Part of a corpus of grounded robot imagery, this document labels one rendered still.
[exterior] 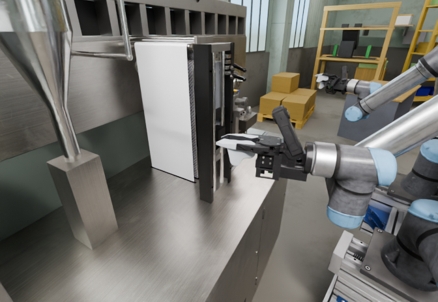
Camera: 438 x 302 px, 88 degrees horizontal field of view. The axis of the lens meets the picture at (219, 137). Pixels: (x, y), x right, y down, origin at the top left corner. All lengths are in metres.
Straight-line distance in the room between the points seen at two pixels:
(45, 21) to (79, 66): 0.38
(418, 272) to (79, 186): 0.94
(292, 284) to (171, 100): 1.40
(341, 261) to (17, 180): 1.07
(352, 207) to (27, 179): 0.91
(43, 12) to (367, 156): 0.67
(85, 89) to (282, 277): 1.57
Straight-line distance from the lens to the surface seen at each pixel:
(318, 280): 1.86
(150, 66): 0.90
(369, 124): 3.81
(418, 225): 0.83
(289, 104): 3.95
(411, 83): 1.23
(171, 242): 0.76
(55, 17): 0.58
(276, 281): 1.78
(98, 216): 0.76
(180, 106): 0.85
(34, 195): 0.96
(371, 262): 0.93
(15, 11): 0.57
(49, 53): 0.58
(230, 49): 0.77
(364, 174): 0.53
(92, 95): 0.96
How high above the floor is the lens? 1.47
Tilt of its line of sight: 25 degrees down
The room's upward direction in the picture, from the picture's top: straight up
